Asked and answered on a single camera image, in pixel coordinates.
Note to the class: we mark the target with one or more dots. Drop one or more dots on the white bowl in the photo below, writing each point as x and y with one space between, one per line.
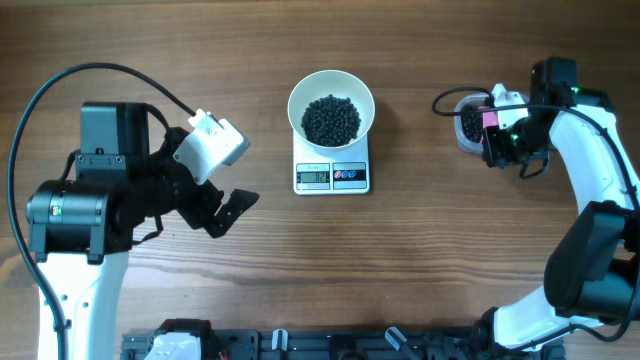
340 84

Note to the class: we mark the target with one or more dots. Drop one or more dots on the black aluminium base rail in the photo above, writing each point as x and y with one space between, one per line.
169 342

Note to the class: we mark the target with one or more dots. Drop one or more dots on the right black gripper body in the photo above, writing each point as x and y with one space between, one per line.
508 145

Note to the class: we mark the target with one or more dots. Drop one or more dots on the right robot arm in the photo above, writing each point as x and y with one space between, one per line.
591 280

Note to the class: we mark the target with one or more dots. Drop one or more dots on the white digital kitchen scale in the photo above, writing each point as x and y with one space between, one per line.
344 171

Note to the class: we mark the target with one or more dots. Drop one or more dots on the clear plastic container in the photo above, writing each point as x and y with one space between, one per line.
464 142

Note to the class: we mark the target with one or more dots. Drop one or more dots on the black beans in bowl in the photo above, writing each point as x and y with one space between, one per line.
331 121

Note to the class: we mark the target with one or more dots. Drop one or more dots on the pink scoop blue handle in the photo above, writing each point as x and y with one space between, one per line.
488 120

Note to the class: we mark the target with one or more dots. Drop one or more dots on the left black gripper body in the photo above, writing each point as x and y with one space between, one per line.
198 201

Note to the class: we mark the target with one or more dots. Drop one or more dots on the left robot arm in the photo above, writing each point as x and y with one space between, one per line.
81 225

